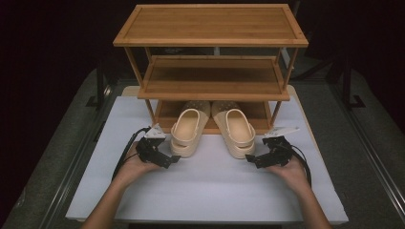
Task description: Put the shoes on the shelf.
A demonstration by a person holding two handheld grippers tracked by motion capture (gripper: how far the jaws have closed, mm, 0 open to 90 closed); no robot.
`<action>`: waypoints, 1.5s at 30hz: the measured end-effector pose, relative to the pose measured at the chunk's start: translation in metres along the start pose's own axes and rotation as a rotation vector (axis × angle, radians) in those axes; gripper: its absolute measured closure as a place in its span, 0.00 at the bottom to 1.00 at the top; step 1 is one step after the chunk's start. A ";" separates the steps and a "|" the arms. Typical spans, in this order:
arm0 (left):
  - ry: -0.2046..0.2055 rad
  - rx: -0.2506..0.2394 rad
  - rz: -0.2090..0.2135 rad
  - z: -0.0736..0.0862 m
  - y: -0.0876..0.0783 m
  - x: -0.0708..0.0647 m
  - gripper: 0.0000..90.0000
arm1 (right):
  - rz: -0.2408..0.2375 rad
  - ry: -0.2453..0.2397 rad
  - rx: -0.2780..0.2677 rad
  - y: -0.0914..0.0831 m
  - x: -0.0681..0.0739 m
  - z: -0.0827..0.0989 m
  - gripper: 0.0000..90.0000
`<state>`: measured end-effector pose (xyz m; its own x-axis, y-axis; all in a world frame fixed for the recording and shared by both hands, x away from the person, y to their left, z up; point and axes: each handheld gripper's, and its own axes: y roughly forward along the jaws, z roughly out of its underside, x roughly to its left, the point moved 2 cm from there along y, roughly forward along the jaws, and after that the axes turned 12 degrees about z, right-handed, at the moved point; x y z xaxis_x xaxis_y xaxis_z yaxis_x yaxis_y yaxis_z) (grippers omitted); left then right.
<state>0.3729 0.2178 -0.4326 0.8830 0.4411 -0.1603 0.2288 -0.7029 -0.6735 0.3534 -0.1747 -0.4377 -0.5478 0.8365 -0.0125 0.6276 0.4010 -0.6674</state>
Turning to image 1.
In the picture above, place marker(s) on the metal floor rail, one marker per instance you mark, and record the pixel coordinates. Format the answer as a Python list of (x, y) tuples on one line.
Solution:
[(74, 171), (366, 149)]

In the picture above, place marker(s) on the person's left hand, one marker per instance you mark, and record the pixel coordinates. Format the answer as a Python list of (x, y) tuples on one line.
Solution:
[(133, 168)]

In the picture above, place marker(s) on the person's right hand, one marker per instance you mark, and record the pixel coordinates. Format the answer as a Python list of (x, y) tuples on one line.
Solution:
[(294, 175)]

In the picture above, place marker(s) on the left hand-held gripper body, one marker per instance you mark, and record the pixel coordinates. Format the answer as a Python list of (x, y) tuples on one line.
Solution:
[(152, 152)]

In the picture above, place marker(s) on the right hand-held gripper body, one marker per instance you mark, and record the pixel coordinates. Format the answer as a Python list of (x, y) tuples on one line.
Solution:
[(275, 157)]

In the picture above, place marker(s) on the white table cover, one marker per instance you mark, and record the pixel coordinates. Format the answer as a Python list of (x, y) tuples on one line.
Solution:
[(207, 191)]

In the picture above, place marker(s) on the wooden three-tier shoe rack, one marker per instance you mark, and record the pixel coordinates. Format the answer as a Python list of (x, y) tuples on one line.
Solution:
[(210, 24)]

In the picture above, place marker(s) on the black metal stand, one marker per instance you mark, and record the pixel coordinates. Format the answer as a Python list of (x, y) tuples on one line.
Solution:
[(100, 86), (347, 86)]

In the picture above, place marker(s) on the cream rubber clog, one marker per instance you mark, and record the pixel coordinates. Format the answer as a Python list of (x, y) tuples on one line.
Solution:
[(186, 127), (237, 129)]

